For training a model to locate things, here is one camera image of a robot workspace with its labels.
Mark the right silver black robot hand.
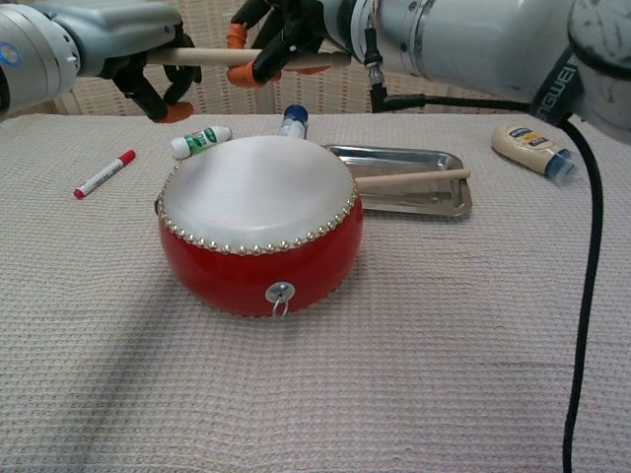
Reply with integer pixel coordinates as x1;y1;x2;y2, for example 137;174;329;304
226;0;346;89

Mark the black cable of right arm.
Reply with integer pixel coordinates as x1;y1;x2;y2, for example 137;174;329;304
364;27;605;473

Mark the white green glue bottle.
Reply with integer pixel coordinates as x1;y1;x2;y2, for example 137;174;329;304
170;125;233;160

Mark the red whiteboard marker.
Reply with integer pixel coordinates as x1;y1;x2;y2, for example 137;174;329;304
73;149;137;200

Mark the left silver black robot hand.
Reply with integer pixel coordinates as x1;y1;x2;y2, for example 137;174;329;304
48;2;203;124

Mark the wooden drumstick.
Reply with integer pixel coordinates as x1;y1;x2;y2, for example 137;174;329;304
147;47;352;69
353;169;472;188

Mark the cream mayonnaise squeeze bottle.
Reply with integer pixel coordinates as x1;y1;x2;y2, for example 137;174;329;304
491;121;577;186

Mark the white bottle with blue cap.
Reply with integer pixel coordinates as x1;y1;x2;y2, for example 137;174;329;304
278;103;310;139

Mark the beige waffle tablecloth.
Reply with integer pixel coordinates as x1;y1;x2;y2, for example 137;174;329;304
0;112;631;473

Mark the rectangular stainless steel tray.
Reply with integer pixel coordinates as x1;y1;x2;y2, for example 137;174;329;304
322;143;474;219

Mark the red and white drum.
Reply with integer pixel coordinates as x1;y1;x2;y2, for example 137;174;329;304
155;135;365;319

